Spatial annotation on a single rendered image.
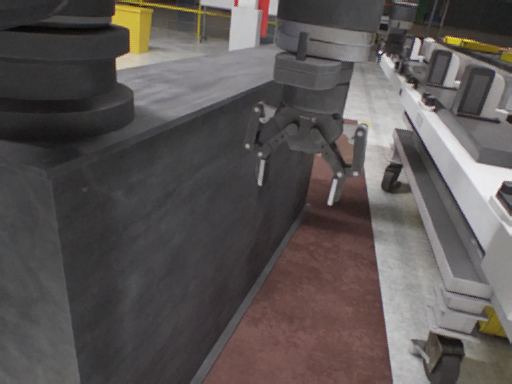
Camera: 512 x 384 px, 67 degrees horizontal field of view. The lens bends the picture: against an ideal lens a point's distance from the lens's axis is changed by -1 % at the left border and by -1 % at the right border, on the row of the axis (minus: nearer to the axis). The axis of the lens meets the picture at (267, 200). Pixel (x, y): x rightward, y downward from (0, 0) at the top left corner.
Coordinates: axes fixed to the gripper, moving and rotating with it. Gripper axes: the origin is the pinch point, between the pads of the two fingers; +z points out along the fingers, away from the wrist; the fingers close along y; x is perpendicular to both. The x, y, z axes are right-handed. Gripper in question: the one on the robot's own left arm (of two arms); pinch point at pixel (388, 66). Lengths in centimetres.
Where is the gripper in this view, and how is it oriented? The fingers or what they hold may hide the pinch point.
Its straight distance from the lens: 196.0
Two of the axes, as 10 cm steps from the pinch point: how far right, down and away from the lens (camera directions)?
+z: -1.3, 8.8, 4.6
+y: -9.3, -2.7, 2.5
